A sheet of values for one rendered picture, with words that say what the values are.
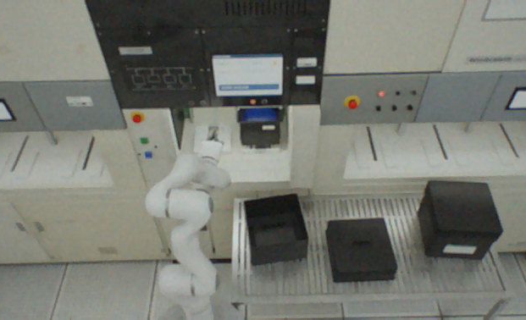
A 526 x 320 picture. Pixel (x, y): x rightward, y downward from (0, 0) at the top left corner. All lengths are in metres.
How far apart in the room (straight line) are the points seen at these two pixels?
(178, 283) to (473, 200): 1.41
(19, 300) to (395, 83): 2.62
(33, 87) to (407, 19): 1.53
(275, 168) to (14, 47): 1.33
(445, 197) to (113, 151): 1.61
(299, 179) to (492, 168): 1.05
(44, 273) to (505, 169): 2.89
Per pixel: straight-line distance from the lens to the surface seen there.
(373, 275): 2.27
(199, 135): 2.67
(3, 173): 2.91
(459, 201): 2.36
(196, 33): 1.85
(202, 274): 1.78
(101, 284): 3.29
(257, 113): 2.50
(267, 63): 1.92
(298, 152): 2.22
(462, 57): 2.08
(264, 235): 2.37
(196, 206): 1.55
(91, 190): 2.66
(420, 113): 2.22
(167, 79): 2.00
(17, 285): 3.51
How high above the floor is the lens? 2.78
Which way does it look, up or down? 49 degrees down
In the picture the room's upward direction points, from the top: 1 degrees counter-clockwise
